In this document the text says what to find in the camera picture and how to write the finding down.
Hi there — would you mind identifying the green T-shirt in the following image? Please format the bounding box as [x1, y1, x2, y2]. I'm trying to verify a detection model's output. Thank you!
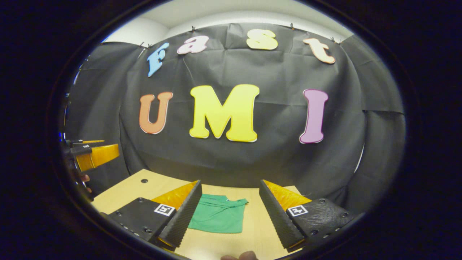
[188, 194, 249, 234]

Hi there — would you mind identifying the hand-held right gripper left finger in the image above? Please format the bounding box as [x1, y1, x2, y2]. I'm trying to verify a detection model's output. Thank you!
[108, 180, 203, 249]

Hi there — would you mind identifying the black backdrop cloth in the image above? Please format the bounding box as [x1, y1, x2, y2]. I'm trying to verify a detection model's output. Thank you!
[65, 22, 406, 217]

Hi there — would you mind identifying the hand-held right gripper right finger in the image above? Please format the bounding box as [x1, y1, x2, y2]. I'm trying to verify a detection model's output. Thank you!
[258, 179, 357, 250]

